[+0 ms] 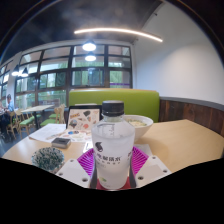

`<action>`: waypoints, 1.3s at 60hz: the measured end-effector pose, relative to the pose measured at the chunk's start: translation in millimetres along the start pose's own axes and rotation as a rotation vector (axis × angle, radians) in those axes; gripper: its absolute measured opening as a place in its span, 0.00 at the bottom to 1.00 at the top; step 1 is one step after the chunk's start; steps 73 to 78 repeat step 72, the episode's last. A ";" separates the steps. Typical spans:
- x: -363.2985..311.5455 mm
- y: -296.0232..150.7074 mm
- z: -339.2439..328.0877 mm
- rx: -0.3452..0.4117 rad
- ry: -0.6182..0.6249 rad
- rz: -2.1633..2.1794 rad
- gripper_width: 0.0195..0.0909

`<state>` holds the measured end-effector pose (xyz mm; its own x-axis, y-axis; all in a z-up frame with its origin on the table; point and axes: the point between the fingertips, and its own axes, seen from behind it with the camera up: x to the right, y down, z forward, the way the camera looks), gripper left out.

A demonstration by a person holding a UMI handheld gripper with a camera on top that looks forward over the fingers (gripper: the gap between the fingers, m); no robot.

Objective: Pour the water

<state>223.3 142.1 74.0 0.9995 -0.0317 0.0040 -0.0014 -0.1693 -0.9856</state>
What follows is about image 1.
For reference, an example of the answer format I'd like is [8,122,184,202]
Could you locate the colourful sticker sheet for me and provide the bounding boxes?
[54,129,93,144]

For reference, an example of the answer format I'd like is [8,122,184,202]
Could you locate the speckled green white mug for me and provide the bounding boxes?
[30,146,66,174]

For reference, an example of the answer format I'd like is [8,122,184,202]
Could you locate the large dark-framed window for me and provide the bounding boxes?
[0,43,134,111]

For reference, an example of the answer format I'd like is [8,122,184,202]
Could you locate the green upholstered bench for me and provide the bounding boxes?
[68,87,161,124]

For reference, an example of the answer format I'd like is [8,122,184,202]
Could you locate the wooden chairs with green seats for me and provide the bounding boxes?
[6,103,67,138]

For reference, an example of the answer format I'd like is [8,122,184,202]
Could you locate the long curved ceiling light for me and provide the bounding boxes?
[73,27,164,43]

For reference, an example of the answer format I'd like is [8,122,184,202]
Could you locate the light wooden dining table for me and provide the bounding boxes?
[20,104,55,129]

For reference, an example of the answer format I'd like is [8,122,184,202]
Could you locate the white printed paper sheet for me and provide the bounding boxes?
[28,123,68,144]

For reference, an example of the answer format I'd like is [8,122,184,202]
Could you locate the person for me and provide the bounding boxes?
[0,93,16,134]

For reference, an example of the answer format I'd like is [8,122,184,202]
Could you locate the small dark grey box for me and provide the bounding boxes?
[50,136,72,150]

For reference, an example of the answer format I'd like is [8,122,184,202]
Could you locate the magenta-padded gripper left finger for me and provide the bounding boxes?
[55,147,98,189]

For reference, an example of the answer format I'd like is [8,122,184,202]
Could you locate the clear black-capped water bottle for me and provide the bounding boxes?
[91,99,136,191]

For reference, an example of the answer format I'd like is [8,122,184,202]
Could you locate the white ceramic bowl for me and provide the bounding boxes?
[122,114,154,143]

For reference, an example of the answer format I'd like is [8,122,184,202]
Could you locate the sticker-covered black tablet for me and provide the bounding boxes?
[66,104,103,132]

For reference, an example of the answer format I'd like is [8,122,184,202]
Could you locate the round pendant ceiling lamps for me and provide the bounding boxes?
[11,39,98,78]

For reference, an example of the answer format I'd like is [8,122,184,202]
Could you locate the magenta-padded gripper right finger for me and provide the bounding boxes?
[128,145,173,189]

